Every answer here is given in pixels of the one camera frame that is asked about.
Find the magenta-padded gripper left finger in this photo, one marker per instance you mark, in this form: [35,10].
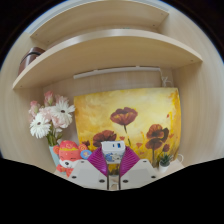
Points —
[95,170]

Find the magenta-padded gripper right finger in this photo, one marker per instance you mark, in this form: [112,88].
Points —
[133,170]

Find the red fox plush toy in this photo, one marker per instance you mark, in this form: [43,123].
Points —
[68,158]

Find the small plant in white pot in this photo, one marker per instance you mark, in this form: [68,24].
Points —
[164,163]

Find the light blue vase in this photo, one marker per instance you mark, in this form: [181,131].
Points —
[54,155]

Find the yellow poppy flower painting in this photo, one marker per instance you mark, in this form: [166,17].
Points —
[133,106]

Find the pink and white flower bouquet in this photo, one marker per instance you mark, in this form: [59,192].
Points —
[55,115]

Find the white light bar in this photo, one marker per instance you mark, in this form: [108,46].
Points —
[116,71]

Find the wooden shelf unit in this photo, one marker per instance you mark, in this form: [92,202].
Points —
[110,46]

